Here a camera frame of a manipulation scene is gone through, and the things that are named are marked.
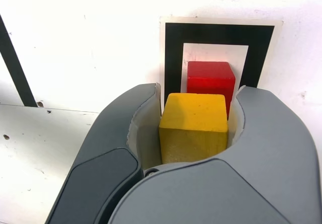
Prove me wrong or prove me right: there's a red cube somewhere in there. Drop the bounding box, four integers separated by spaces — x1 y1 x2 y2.
186 61 236 121

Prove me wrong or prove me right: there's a black tape square outline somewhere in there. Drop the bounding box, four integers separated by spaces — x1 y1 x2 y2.
165 22 275 100

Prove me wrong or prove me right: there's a yellow cube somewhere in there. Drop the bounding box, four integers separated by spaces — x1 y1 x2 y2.
158 93 229 165

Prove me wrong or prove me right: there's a black tape strip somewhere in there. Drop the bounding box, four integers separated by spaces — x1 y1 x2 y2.
0 14 38 108

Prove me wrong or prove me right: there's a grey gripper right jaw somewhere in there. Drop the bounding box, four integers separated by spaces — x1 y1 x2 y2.
108 85 322 224

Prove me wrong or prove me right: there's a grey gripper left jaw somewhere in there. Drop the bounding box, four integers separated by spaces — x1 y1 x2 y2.
46 83 163 224

